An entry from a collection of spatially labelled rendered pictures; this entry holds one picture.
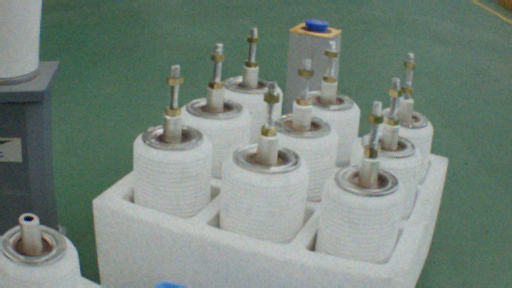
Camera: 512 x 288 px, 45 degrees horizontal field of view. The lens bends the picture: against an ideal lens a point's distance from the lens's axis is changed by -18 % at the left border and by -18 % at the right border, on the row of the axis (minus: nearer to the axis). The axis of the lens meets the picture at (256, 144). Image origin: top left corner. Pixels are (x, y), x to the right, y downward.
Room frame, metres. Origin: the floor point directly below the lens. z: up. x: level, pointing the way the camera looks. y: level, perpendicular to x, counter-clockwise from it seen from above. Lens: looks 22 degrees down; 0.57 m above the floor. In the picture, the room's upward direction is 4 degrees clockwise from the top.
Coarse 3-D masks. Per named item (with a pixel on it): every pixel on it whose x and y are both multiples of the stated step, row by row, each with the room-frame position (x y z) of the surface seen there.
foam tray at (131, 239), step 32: (448, 160) 0.98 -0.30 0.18; (128, 192) 0.79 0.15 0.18; (416, 192) 0.85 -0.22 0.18; (96, 224) 0.75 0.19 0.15; (128, 224) 0.73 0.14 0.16; (160, 224) 0.71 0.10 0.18; (192, 224) 0.72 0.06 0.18; (416, 224) 0.75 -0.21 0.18; (128, 256) 0.73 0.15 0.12; (160, 256) 0.71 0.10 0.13; (192, 256) 0.70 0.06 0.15; (224, 256) 0.69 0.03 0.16; (256, 256) 0.67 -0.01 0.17; (288, 256) 0.66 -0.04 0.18; (320, 256) 0.67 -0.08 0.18; (416, 256) 0.72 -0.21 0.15
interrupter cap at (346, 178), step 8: (344, 168) 0.74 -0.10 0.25; (352, 168) 0.74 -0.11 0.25; (336, 176) 0.71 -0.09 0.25; (344, 176) 0.72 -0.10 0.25; (352, 176) 0.72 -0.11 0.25; (384, 176) 0.72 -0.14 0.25; (392, 176) 0.72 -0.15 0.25; (336, 184) 0.70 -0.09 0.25; (344, 184) 0.70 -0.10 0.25; (352, 184) 0.70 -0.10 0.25; (376, 184) 0.71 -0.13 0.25; (384, 184) 0.70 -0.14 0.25; (392, 184) 0.70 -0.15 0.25; (352, 192) 0.68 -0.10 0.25; (360, 192) 0.68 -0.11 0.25; (368, 192) 0.68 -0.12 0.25; (376, 192) 0.68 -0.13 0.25; (384, 192) 0.68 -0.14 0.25; (392, 192) 0.69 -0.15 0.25
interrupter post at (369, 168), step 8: (368, 160) 0.70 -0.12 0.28; (376, 160) 0.70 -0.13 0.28; (360, 168) 0.71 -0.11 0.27; (368, 168) 0.70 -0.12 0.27; (376, 168) 0.70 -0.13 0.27; (360, 176) 0.71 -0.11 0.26; (368, 176) 0.70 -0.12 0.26; (376, 176) 0.71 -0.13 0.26; (360, 184) 0.71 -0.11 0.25; (368, 184) 0.70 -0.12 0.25
